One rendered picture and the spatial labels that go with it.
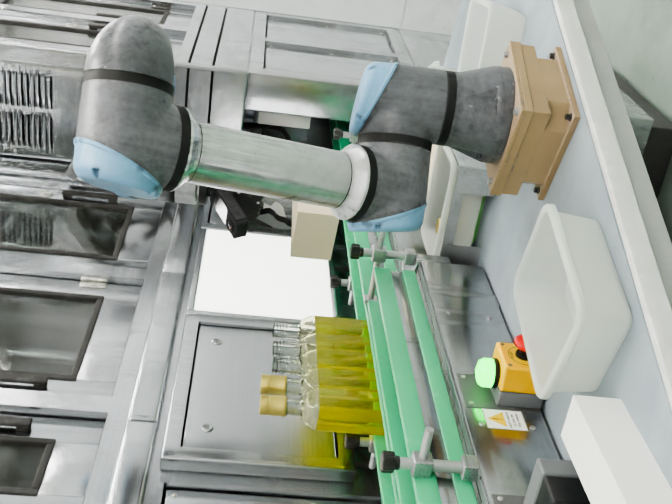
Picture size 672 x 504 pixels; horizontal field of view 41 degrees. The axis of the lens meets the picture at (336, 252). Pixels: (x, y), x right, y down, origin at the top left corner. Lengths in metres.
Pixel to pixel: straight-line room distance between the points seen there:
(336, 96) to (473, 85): 1.13
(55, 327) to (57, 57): 0.81
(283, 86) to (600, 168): 1.35
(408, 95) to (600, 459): 0.61
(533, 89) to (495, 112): 0.07
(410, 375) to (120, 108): 0.60
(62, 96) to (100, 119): 1.40
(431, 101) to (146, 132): 0.44
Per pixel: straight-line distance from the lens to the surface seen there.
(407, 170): 1.36
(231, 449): 1.64
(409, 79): 1.39
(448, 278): 1.69
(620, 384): 1.16
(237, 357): 1.87
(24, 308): 2.10
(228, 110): 2.51
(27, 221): 2.47
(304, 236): 1.64
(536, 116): 1.36
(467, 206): 1.76
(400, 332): 1.53
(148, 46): 1.21
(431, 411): 1.37
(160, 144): 1.19
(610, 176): 1.27
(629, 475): 1.04
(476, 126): 1.39
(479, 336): 1.53
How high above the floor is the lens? 1.23
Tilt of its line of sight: 6 degrees down
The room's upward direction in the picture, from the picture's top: 84 degrees counter-clockwise
